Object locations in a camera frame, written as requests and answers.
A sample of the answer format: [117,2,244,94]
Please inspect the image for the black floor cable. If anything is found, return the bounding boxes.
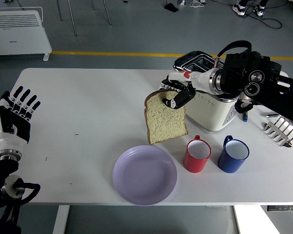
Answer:
[241,7,283,30]

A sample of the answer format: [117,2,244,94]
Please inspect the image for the red mug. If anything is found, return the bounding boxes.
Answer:
[183,135,212,174]

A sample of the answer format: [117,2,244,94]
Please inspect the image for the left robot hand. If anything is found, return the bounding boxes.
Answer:
[0,85,42,153]

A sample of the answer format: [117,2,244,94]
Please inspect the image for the lilac round plate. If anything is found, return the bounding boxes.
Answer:
[112,145,178,207]

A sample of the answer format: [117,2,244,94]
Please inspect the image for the metal chair legs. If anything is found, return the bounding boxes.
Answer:
[56,0,112,37]

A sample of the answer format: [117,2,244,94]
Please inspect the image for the metal toast rack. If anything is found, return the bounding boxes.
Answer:
[263,116,293,148]

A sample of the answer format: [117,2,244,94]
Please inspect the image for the black foot pedal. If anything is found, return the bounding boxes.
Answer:
[164,2,179,13]

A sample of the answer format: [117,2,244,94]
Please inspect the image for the black table control panel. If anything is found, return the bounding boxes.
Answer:
[267,205,293,212]

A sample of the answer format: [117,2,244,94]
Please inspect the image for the white panel heater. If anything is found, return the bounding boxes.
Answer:
[0,6,53,64]

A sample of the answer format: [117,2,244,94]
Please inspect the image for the blue mug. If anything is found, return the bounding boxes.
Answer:
[217,135,250,174]

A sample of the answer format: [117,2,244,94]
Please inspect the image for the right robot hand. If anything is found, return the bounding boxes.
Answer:
[161,69,212,110]

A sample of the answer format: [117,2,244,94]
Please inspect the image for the yellow floor tape line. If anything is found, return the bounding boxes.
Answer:
[51,50,293,61]

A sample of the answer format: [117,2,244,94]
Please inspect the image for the slice of bread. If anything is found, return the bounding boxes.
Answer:
[143,89,189,146]

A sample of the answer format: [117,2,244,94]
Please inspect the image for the white table leg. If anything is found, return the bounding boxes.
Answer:
[52,205,70,234]
[233,206,252,234]

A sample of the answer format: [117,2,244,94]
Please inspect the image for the person's white black sneaker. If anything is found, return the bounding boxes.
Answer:
[231,0,247,17]
[255,2,268,17]

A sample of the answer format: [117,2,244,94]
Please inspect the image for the cream chrome toaster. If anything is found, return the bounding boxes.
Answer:
[172,50,246,132]

